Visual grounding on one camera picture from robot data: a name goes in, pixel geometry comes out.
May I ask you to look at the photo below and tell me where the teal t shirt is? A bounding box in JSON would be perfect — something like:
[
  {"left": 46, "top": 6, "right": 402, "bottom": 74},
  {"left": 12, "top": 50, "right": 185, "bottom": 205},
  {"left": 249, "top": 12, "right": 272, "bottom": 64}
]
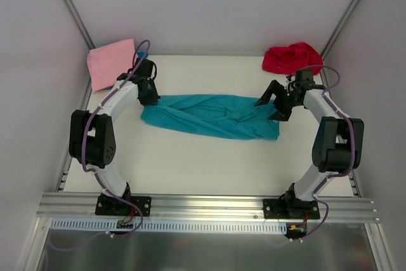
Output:
[
  {"left": 136, "top": 51, "right": 149, "bottom": 60},
  {"left": 141, "top": 94, "right": 280, "bottom": 141}
]

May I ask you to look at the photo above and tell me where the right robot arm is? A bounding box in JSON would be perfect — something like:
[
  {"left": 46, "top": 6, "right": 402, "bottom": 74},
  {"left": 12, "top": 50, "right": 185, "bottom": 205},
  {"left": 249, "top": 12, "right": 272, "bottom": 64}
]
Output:
[{"left": 255, "top": 66, "right": 364, "bottom": 219}]

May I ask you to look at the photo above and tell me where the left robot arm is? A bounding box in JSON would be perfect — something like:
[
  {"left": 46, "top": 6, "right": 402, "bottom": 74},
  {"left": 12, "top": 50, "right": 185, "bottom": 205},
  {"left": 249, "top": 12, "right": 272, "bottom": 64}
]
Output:
[{"left": 69, "top": 58, "right": 160, "bottom": 215}]

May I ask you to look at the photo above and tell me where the folded teal t shirt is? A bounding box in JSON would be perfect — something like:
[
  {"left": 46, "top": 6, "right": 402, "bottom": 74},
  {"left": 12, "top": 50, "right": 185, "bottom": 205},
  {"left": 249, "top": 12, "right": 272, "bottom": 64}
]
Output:
[{"left": 136, "top": 51, "right": 149, "bottom": 60}]

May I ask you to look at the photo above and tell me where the crumpled red t shirt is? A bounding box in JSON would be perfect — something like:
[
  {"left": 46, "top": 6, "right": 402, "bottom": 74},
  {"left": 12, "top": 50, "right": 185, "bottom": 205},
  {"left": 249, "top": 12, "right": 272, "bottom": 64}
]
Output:
[{"left": 262, "top": 42, "right": 324, "bottom": 75}]

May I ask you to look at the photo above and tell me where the folded pink t shirt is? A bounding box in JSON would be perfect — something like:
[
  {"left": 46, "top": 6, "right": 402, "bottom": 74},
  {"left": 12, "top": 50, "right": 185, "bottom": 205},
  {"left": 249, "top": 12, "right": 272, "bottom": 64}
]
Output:
[{"left": 87, "top": 39, "right": 135, "bottom": 92}]

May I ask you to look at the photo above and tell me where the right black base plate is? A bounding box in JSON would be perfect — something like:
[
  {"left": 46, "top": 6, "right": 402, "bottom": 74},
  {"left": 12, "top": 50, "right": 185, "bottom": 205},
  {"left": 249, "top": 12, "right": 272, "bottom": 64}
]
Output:
[{"left": 263, "top": 197, "right": 320, "bottom": 220}]

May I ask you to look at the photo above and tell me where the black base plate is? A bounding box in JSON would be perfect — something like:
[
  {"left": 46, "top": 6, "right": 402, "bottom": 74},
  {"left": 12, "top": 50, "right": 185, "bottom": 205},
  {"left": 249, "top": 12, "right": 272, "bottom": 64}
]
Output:
[
  {"left": 263, "top": 197, "right": 320, "bottom": 220},
  {"left": 95, "top": 194, "right": 152, "bottom": 217}
]

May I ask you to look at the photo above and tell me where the left aluminium frame post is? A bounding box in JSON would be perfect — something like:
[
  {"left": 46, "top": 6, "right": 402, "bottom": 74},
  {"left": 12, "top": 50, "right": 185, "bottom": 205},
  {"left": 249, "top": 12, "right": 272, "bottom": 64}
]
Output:
[{"left": 62, "top": 0, "right": 95, "bottom": 50}]

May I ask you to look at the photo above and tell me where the aluminium frame post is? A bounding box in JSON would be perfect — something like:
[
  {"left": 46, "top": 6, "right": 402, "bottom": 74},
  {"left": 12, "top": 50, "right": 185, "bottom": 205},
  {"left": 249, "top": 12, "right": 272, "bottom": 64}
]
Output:
[
  {"left": 320, "top": 0, "right": 361, "bottom": 60},
  {"left": 62, "top": 0, "right": 95, "bottom": 50}
]

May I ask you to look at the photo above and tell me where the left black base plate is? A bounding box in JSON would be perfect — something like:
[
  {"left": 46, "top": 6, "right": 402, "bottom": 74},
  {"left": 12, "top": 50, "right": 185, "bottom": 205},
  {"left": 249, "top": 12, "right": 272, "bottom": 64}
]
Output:
[{"left": 95, "top": 194, "right": 152, "bottom": 217}]

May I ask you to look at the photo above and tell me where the right aluminium frame post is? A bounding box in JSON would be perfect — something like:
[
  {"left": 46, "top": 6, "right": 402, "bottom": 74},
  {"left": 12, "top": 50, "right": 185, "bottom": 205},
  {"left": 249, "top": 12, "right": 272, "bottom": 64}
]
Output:
[{"left": 320, "top": 0, "right": 361, "bottom": 60}]

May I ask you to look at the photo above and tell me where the aluminium mounting rail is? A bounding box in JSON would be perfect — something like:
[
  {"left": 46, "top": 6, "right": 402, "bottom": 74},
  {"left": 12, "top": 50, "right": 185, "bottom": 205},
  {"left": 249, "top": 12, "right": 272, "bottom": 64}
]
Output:
[{"left": 37, "top": 192, "right": 380, "bottom": 223}]

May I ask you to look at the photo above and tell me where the white slotted cable duct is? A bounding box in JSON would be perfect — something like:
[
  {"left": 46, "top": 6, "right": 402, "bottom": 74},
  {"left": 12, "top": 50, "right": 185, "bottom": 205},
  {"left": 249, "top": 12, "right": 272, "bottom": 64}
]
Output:
[{"left": 50, "top": 218, "right": 287, "bottom": 235}]

